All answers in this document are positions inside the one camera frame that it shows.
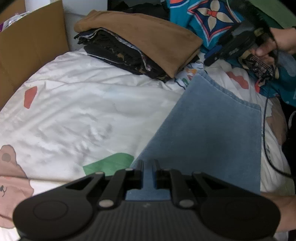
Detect blue denim pants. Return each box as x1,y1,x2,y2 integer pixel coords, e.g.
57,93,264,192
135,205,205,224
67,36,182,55
126,72,262,201

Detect operator right hand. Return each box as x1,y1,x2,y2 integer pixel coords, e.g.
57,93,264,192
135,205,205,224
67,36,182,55
250,27,296,65

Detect operator left hand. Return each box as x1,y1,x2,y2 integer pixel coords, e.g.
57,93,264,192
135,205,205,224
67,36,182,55
261,192,296,232

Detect folded brown garment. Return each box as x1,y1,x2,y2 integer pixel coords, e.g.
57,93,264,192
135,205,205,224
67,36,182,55
74,10,203,78

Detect folded dark patterned clothes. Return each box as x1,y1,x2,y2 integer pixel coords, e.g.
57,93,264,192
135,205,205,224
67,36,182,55
74,28,171,82

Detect brown cardboard sheet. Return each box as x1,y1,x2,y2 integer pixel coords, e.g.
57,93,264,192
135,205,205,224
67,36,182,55
1,1,69,107

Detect teal patterned cloth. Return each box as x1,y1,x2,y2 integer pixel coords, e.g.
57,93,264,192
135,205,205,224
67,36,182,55
167,1,295,106

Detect cream bear print bedsheet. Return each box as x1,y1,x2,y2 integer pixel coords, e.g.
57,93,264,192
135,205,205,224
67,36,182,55
1,50,295,240

